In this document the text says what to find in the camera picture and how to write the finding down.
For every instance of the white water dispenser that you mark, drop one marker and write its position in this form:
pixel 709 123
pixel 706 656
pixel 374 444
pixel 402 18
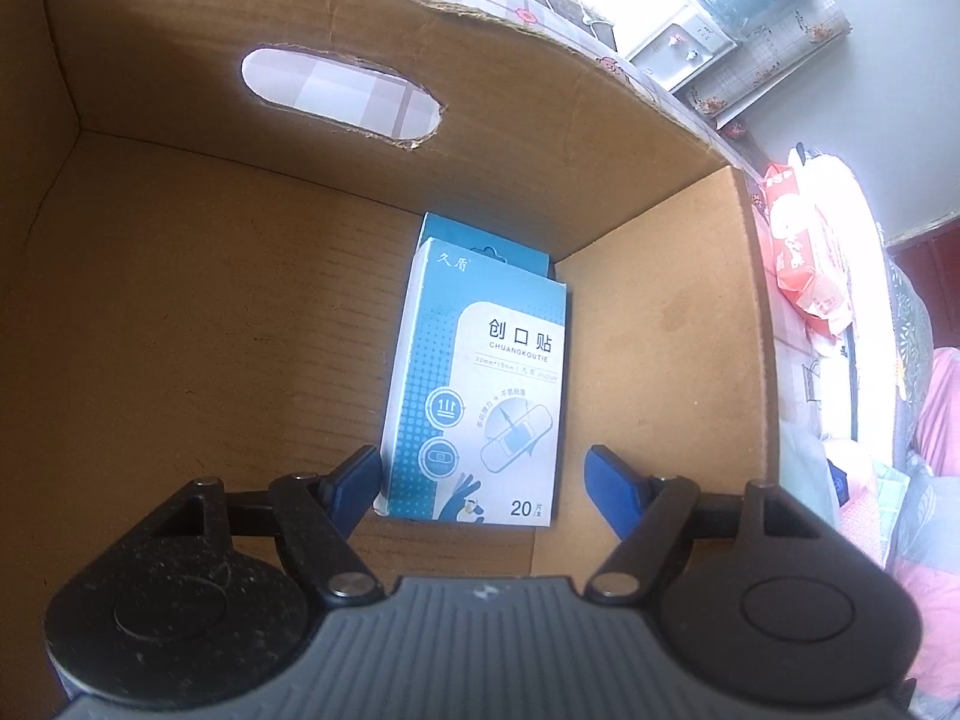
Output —
pixel 682 49

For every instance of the white rolled checked blanket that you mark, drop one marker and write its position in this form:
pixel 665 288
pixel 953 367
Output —
pixel 838 195

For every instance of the brown cardboard box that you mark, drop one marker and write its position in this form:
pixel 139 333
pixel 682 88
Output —
pixel 209 208

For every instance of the rolled floral mat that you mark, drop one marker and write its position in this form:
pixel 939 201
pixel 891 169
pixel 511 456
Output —
pixel 778 46

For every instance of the red wet wipes pack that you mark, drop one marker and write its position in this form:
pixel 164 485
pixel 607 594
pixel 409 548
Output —
pixel 808 265

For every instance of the blue band-aid box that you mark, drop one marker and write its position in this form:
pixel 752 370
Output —
pixel 473 415

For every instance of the green leaf patterned pillow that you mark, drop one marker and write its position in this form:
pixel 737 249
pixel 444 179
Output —
pixel 914 353

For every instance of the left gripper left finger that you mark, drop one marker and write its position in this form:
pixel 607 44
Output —
pixel 315 517

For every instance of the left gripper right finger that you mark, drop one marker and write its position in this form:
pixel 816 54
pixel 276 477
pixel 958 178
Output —
pixel 650 517

